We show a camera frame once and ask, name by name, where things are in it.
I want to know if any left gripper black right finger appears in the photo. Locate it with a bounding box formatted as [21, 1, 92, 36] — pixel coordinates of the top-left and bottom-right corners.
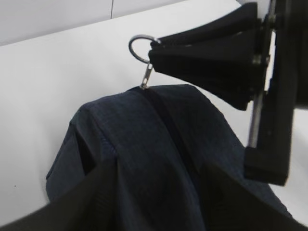
[200, 164, 308, 231]

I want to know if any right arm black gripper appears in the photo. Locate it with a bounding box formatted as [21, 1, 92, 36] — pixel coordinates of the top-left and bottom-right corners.
[149, 0, 308, 185]

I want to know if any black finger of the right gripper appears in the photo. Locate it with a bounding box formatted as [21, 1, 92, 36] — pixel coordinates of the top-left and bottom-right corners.
[159, 2, 259, 46]

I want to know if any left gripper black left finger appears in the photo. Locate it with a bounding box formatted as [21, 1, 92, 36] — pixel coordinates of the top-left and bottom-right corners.
[1, 159, 117, 231]

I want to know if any metal zipper pull ring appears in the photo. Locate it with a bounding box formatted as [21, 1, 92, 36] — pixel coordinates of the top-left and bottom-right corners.
[128, 34, 161, 90]

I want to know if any dark blue lunch bag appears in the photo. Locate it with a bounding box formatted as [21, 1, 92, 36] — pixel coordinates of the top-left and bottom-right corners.
[45, 84, 299, 231]

